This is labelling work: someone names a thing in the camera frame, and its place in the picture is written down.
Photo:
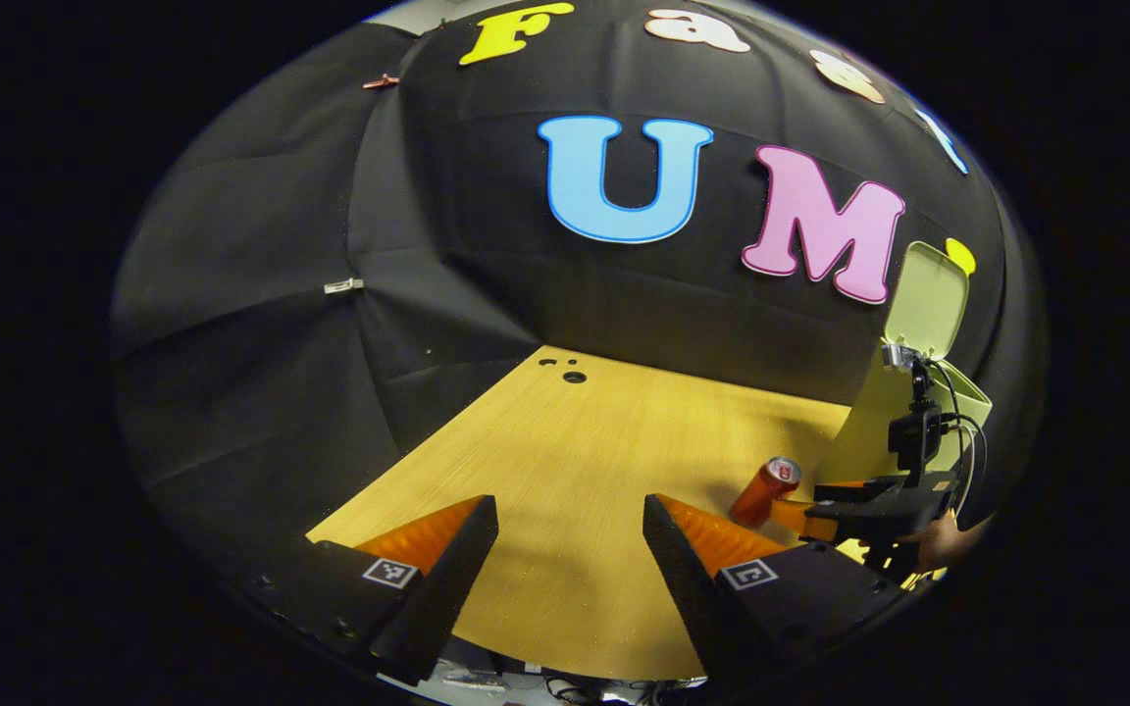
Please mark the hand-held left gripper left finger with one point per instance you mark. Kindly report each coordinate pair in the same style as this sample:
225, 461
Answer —
442, 598

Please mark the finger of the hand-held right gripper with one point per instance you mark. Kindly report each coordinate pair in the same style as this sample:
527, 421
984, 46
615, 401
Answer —
800, 518

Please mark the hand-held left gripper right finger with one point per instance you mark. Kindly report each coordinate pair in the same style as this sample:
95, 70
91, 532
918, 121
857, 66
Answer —
693, 598

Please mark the red pop can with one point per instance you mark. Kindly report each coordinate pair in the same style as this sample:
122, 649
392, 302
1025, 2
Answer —
761, 495

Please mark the pale green desktop garbage bin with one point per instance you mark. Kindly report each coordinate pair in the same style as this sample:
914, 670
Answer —
928, 304

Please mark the wooden desktop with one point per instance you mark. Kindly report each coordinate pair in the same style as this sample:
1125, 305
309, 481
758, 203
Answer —
575, 471

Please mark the silver metal clip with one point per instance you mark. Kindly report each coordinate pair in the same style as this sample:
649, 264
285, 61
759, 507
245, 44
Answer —
344, 286

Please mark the black backdrop cloth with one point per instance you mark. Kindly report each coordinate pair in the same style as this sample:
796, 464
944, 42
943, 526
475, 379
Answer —
281, 294

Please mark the copper metal clip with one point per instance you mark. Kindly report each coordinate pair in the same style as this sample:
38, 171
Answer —
381, 81

